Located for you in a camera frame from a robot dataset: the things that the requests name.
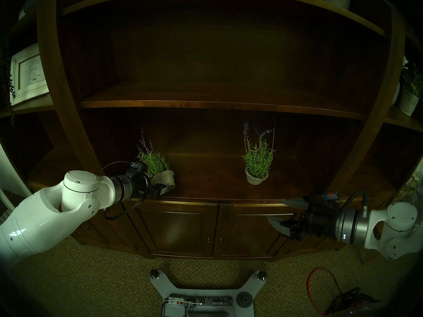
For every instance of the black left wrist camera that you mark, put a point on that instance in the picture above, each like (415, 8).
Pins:
(136, 165)

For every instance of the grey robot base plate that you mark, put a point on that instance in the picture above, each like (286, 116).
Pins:
(208, 291)

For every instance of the white round vase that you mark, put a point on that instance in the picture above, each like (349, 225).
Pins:
(395, 95)

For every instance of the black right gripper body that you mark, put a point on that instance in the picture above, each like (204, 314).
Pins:
(320, 220)

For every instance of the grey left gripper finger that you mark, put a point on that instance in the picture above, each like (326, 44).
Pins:
(155, 176)
(161, 191)

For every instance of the dark wooden shelf cabinet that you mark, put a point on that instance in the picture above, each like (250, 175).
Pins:
(224, 88)

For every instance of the white wooden chair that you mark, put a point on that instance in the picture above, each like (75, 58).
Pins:
(5, 197)

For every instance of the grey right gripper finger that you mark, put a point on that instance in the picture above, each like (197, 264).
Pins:
(299, 201)
(290, 228)

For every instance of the white artificial flower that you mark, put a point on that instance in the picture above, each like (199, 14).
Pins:
(404, 62)

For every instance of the green plant in white pot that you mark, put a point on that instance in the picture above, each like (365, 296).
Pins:
(408, 103)

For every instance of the black round rubber disc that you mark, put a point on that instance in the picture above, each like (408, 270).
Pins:
(243, 299)

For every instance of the dark hanging plant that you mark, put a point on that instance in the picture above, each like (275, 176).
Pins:
(11, 88)

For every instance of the white framed certificate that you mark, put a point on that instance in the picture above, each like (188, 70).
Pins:
(29, 75)

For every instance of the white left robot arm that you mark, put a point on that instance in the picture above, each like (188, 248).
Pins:
(39, 217)

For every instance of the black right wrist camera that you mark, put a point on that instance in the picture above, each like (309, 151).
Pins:
(330, 195)

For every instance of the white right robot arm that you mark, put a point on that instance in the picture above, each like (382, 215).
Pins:
(396, 227)

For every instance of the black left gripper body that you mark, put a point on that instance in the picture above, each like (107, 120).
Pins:
(143, 186)

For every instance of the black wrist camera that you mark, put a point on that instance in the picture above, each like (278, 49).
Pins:
(330, 195)
(136, 165)

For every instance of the black star knob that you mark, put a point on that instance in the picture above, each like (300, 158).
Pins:
(154, 273)
(262, 275)

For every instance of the fake lavender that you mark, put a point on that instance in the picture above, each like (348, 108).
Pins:
(256, 177)
(155, 161)

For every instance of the grey power strip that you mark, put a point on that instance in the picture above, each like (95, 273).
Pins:
(208, 300)

